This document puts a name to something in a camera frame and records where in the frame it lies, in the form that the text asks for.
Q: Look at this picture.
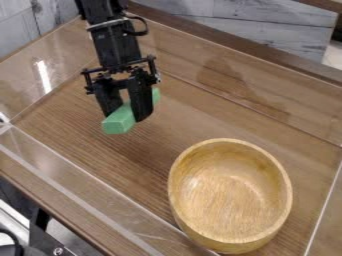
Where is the brown wooden bowl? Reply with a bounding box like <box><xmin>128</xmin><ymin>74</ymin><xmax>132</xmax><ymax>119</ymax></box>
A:
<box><xmin>167</xmin><ymin>138</ymin><xmax>293</xmax><ymax>254</ymax></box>

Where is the black device with bolt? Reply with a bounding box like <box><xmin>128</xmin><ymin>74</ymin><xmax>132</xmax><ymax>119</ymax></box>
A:
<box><xmin>28</xmin><ymin>226</ymin><xmax>83</xmax><ymax>256</ymax></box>

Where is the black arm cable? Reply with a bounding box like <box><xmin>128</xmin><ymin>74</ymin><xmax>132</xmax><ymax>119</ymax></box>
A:
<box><xmin>122</xmin><ymin>13</ymin><xmax>150</xmax><ymax>38</ymax></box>

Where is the green rectangular block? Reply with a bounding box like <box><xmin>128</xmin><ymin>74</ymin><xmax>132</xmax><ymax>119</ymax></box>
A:
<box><xmin>100</xmin><ymin>87</ymin><xmax>163</xmax><ymax>136</ymax></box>

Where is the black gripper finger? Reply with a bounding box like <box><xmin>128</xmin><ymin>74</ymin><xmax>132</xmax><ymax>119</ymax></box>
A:
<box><xmin>127</xmin><ymin>76</ymin><xmax>154</xmax><ymax>122</ymax></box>
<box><xmin>93</xmin><ymin>83</ymin><xmax>123</xmax><ymax>117</ymax></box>

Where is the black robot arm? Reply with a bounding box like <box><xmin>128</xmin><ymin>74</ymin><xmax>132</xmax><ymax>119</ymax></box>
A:
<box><xmin>80</xmin><ymin>0</ymin><xmax>159</xmax><ymax>122</ymax></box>

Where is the black cable below table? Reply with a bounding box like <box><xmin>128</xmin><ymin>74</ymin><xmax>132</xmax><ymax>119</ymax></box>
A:
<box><xmin>0</xmin><ymin>227</ymin><xmax>24</xmax><ymax>256</ymax></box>

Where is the black table leg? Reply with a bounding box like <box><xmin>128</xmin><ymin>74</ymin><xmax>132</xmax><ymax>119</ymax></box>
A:
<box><xmin>31</xmin><ymin>208</ymin><xmax>51</xmax><ymax>231</ymax></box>

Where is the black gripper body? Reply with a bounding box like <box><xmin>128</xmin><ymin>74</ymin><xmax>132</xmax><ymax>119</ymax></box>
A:
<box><xmin>83</xmin><ymin>19</ymin><xmax>158</xmax><ymax>95</ymax></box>

